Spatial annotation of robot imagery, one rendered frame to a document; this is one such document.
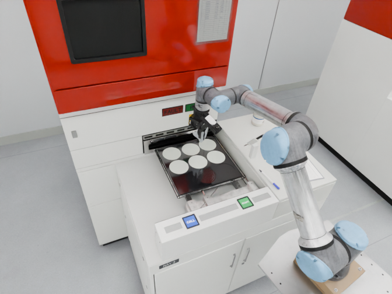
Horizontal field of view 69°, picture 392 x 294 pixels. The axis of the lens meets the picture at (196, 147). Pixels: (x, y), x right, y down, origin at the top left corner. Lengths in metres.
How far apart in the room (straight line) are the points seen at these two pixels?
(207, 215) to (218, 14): 0.85
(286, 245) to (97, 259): 1.36
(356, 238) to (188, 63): 0.97
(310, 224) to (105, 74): 0.96
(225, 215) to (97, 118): 0.74
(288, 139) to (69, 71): 0.85
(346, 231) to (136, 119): 1.03
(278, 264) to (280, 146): 0.58
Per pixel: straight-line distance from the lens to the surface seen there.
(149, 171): 1.56
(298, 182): 0.99
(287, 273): 1.33
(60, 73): 1.24
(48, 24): 1.18
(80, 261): 2.28
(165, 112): 1.50
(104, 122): 1.44
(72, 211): 2.53
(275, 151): 0.95
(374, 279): 1.48
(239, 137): 1.60
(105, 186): 1.75
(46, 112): 3.15
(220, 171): 1.47
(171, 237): 1.16
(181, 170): 1.46
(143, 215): 1.39
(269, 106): 1.18
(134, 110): 1.44
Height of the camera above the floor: 1.95
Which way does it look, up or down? 41 degrees down
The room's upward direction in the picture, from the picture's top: 5 degrees clockwise
